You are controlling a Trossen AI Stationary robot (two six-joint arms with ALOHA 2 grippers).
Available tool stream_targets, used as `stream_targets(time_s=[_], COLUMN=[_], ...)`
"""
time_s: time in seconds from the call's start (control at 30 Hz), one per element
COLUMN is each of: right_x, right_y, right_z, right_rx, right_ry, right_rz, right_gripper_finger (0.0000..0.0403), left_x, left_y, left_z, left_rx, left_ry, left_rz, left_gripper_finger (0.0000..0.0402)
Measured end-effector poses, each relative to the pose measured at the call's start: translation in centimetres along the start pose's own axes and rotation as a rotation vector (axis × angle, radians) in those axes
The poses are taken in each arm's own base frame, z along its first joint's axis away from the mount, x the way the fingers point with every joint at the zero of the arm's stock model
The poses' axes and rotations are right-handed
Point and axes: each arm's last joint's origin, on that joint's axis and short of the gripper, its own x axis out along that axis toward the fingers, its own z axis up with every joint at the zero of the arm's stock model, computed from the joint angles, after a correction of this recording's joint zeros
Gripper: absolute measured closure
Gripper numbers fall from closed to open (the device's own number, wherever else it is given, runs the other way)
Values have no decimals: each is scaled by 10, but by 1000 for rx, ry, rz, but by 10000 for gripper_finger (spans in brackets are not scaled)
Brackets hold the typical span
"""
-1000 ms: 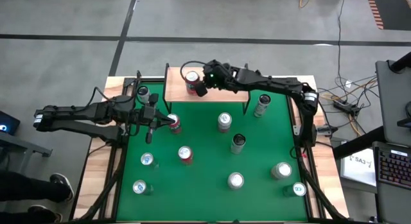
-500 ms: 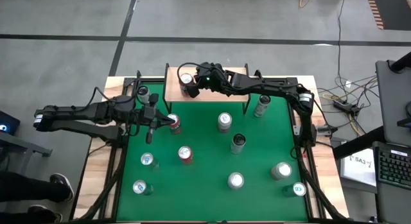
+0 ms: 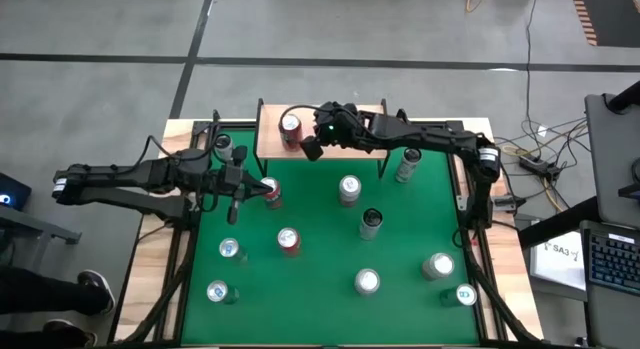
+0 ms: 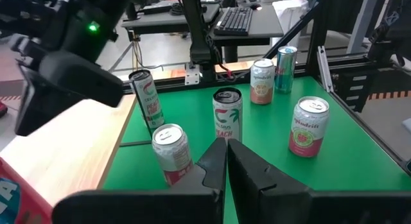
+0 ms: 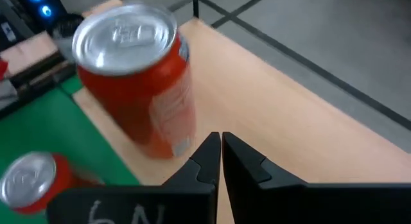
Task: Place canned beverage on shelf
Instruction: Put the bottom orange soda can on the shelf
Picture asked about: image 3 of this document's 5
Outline black aluminium table frame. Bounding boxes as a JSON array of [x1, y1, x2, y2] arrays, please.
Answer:
[[107, 108, 546, 349]]

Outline red Fanta can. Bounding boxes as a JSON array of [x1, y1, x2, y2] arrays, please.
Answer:
[[278, 112, 305, 151], [259, 176, 284, 210], [276, 226, 302, 258]]

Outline black backlit keyboard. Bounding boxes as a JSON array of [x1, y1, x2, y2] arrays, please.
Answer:
[[588, 231, 640, 296]]

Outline black mat striped edge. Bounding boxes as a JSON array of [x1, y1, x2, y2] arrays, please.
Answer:
[[568, 0, 640, 48]]

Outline grey side table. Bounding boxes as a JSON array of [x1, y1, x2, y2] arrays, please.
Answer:
[[0, 203, 83, 270]]

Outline black computer tower blue lights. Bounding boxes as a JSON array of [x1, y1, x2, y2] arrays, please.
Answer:
[[0, 172, 33, 213]]

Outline blue silver Red Bull can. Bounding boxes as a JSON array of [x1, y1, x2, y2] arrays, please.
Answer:
[[218, 237, 249, 265], [206, 280, 240, 306], [439, 283, 479, 308]]

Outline wooden shelf black metal frame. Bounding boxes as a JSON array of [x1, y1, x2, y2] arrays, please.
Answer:
[[253, 98, 392, 179]]

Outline black camera cable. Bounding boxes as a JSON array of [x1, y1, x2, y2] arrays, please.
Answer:
[[277, 103, 324, 133], [133, 134, 221, 165]]

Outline grey keyboard tray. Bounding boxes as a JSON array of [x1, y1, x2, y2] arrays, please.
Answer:
[[579, 219, 640, 349]]

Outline white red Spindrift can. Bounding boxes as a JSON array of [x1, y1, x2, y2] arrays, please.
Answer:
[[338, 174, 363, 208], [354, 267, 382, 297]]

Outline black monitor stand base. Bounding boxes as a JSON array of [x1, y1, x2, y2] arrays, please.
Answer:
[[617, 157, 640, 200]]

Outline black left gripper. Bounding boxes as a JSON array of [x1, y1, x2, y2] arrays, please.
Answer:
[[219, 144, 275, 226]]

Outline black power strip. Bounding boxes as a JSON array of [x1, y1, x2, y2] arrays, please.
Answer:
[[518, 155, 562, 183]]

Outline white orange Spindrift can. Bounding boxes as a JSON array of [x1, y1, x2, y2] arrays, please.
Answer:
[[420, 252, 456, 282]]

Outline long black floor cable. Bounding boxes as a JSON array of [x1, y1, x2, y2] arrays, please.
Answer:
[[523, 0, 546, 160]]

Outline black right camera cable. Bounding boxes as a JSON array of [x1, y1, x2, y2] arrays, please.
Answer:
[[277, 103, 324, 133]]

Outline green table mat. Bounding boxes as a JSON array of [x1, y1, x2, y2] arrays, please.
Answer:
[[180, 127, 482, 346]]

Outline black desk strut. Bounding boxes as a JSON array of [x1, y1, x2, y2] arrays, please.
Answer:
[[517, 194, 604, 250]]

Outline person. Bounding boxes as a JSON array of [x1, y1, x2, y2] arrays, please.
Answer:
[[0, 265, 117, 349]]

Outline black left camera cable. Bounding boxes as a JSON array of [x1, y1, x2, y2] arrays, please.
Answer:
[[133, 134, 221, 165]]

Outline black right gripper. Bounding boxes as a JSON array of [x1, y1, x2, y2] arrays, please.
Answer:
[[299, 101, 374, 163]]

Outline grey desk top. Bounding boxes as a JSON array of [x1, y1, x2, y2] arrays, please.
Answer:
[[583, 92, 640, 230]]

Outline yellow floor cable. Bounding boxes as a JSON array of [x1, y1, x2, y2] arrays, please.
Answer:
[[498, 143, 566, 214]]

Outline white paper sheet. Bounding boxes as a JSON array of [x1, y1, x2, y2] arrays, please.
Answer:
[[528, 231, 587, 293]]

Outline black monitor pole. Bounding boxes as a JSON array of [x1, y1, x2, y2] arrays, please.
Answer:
[[604, 80, 640, 114]]

